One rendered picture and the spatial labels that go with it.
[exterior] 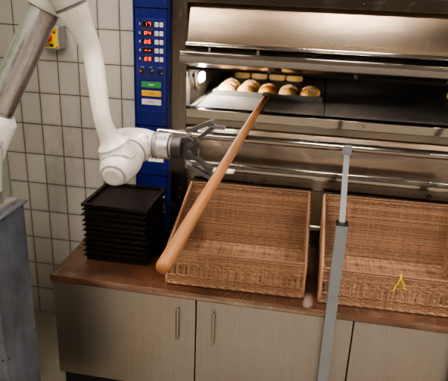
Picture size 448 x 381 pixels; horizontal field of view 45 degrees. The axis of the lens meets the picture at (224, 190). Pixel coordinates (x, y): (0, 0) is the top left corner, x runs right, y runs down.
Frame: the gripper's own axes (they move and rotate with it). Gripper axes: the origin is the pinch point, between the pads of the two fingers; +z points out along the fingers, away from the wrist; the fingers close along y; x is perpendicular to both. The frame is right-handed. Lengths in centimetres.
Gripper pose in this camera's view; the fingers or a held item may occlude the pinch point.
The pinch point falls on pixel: (231, 151)
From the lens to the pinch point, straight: 178.5
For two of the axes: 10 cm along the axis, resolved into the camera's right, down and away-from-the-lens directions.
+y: -0.4, 9.4, 3.5
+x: -1.8, 3.4, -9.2
